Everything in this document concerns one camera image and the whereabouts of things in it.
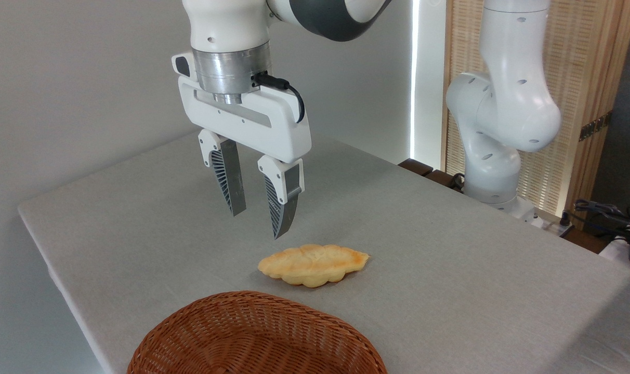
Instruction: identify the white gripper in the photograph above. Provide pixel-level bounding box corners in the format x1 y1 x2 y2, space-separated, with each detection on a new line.
172 51 312 240

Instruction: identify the golden leaf-shaped bread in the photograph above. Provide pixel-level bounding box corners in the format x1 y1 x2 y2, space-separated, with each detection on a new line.
258 244 371 288

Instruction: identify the brown wicker basket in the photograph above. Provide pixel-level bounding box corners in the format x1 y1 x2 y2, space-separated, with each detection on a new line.
127 291 388 374

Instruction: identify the dark wooden furniture edge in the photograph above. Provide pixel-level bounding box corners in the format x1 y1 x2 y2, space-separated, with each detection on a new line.
398 158 465 193

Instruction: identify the grey tablecloth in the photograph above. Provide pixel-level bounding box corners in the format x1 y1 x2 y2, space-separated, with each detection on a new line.
18 122 630 374

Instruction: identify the white power strip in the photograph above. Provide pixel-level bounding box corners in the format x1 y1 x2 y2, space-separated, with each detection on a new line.
523 209 575 235

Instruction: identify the dark metal screen hinge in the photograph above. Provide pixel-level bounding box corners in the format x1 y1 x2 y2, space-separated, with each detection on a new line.
579 111 613 142

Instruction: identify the wooden slatted folding screen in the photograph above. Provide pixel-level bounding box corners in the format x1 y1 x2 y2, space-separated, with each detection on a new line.
441 0 630 229

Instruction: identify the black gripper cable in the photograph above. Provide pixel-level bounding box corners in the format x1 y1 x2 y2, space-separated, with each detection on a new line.
255 72 306 124

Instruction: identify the black cable bundle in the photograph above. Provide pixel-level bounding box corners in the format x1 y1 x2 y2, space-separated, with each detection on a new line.
572 199 630 245

